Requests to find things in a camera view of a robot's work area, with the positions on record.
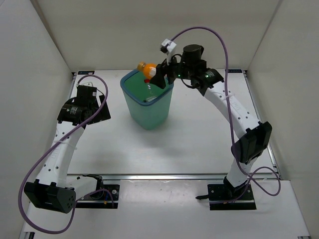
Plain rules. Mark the black-label clear bottle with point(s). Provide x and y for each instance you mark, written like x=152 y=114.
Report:
x=149 y=99

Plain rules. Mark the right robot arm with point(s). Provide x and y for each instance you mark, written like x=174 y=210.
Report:
x=253 y=135

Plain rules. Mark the aluminium table edge rail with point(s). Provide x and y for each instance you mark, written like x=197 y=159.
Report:
x=163 y=176

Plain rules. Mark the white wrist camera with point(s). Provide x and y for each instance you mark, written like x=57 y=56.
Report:
x=88 y=84
x=168 y=47

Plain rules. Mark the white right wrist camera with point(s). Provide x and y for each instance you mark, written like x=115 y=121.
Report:
x=168 y=47

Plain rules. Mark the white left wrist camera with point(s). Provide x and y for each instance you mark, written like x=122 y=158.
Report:
x=88 y=84

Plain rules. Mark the dark blue right sticker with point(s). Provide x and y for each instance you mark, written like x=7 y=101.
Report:
x=235 y=71

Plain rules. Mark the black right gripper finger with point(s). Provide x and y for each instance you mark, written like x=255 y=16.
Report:
x=171 y=78
x=158 y=79

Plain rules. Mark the dark blue left sticker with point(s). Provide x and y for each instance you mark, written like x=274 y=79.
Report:
x=86 y=72

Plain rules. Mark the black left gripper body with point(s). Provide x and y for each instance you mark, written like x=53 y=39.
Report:
x=103 y=115

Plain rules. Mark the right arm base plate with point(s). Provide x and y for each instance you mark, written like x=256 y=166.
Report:
x=220 y=198

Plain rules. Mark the orange juice bottle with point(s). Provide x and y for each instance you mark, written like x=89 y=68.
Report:
x=148 y=69

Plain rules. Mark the red-label clear water bottle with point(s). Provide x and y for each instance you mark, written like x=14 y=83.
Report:
x=150 y=92

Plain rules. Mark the green plastic bin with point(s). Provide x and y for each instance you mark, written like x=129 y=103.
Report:
x=147 y=115

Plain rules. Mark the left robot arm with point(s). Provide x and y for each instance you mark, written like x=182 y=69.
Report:
x=49 y=190

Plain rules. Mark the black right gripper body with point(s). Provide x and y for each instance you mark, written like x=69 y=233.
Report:
x=183 y=70

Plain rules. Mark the dark blue sticker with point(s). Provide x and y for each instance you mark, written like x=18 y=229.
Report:
x=86 y=72
x=235 y=71

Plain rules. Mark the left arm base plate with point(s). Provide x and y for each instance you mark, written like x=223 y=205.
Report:
x=102 y=200

